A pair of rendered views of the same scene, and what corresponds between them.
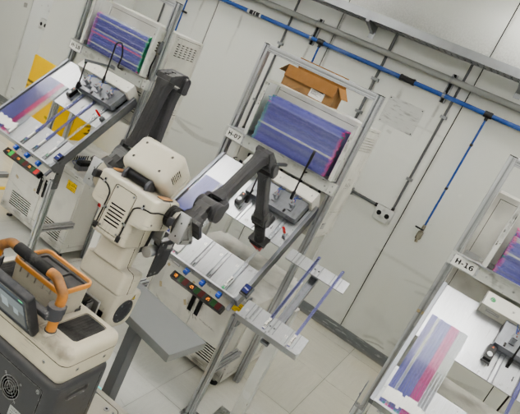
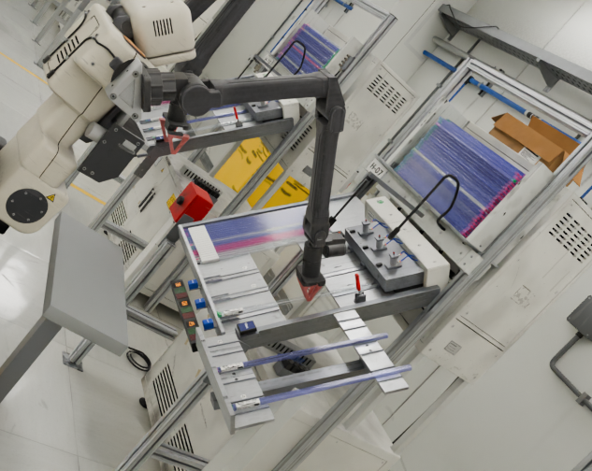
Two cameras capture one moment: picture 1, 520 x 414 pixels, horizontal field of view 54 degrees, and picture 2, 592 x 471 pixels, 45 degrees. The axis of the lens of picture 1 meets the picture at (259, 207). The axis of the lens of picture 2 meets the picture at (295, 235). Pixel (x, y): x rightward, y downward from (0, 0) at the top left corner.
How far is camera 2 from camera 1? 1.31 m
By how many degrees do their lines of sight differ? 32
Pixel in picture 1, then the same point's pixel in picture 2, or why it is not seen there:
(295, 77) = (506, 130)
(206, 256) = (233, 280)
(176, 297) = (192, 364)
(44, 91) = not seen: hidden behind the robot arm
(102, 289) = (16, 158)
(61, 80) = not seen: hidden behind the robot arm
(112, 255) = (46, 112)
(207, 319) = (208, 407)
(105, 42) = (295, 54)
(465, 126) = not seen: outside the picture
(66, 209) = (152, 228)
